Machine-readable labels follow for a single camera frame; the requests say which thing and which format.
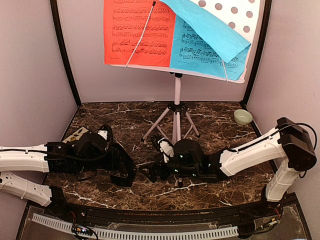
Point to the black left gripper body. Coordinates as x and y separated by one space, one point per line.
112 164

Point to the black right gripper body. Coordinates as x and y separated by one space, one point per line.
164 174

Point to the black metronome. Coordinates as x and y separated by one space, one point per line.
130 171

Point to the white folding tripod stand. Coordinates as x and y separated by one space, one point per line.
177 107

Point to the blue sheet music page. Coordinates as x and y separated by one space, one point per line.
204 44

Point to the red sheet music page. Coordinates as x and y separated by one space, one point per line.
138 32

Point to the white perforated music stand desk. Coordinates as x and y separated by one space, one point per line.
240 15

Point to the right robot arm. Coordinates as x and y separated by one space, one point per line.
288 141

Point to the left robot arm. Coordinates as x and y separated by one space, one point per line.
93 151

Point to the floral square ceramic tile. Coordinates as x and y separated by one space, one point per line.
76 135

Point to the pale green ceramic bowl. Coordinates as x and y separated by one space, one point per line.
242 117

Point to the grey slotted cable duct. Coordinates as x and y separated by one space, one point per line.
97 233

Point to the black left frame post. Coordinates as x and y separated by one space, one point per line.
63 51

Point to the black frame post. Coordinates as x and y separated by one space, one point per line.
63 51
258 53

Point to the black right frame post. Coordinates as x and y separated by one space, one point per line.
258 53

